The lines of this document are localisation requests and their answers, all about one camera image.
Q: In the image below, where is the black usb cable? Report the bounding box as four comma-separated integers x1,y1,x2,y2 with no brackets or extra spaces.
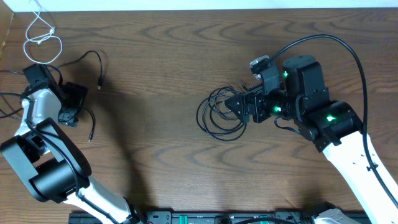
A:
0,50,104,142
195,83,251,142

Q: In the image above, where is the white usb cable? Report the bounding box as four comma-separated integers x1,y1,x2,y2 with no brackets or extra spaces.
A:
22,0,63,65

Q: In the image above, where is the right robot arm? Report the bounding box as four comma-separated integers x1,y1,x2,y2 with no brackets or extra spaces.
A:
224,55,397,223

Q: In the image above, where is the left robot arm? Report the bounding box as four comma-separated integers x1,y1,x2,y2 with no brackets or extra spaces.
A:
1,63,147,223

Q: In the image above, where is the cardboard panel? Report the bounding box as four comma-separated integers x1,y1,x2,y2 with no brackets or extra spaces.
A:
0,0,14,57

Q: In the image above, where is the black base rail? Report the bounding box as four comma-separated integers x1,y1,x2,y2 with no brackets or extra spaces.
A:
68,202,374,224

